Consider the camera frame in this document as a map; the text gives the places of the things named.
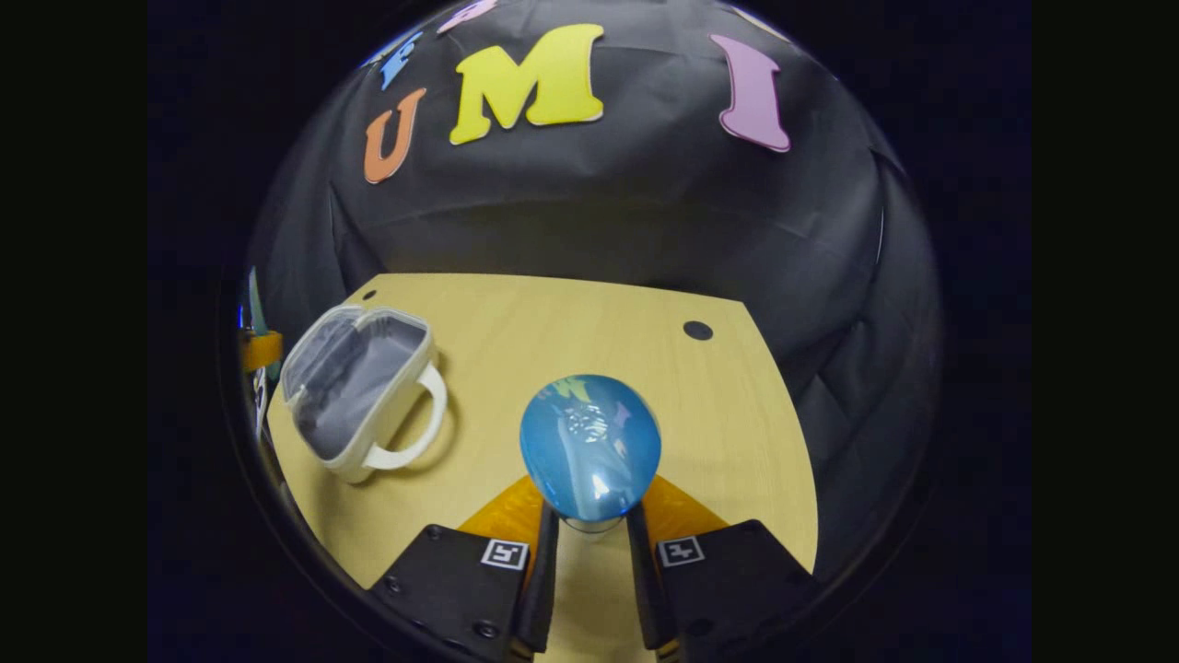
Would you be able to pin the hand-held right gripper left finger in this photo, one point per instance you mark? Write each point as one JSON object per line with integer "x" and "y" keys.
{"x": 543, "y": 589}

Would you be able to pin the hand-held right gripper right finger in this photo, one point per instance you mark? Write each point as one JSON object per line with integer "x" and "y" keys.
{"x": 645, "y": 589}

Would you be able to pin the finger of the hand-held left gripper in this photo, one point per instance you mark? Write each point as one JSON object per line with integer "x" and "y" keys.
{"x": 261, "y": 350}

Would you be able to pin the white suitcase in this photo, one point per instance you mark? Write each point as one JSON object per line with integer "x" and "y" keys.
{"x": 355, "y": 378}

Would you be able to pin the blue skin care bottle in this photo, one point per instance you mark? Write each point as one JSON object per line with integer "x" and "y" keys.
{"x": 589, "y": 442}

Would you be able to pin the black backdrop cloth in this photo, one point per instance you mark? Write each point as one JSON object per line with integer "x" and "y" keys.
{"x": 599, "y": 203}

